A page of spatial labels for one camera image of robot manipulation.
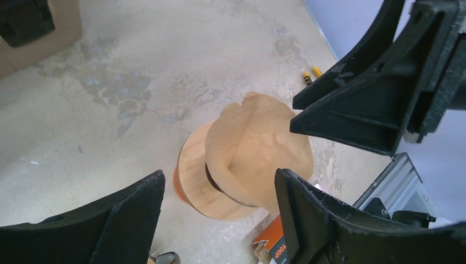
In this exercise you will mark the wooden ring holder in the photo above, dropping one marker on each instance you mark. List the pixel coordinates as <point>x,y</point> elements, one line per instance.
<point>197,185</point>

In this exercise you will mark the orange glass carafe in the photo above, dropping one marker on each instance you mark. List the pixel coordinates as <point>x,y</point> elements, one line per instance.
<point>177,186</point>

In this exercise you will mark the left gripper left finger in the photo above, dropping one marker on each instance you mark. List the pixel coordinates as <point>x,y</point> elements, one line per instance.
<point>118,228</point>

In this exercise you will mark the tan plastic toolbox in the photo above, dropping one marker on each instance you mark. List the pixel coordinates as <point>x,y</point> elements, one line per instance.
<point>32,30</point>

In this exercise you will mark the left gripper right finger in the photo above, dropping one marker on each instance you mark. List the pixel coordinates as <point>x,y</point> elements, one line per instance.
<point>319,228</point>

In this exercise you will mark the coffee paper filter box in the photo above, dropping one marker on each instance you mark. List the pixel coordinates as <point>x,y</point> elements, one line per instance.
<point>270,247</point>

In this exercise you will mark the yellow handled pliers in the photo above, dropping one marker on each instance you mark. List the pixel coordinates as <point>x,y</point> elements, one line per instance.
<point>315,71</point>

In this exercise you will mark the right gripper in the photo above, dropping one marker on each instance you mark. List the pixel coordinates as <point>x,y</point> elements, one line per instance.
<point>390,85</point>

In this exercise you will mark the smoky glass carafe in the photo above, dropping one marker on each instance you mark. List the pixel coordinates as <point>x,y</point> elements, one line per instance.
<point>165,258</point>

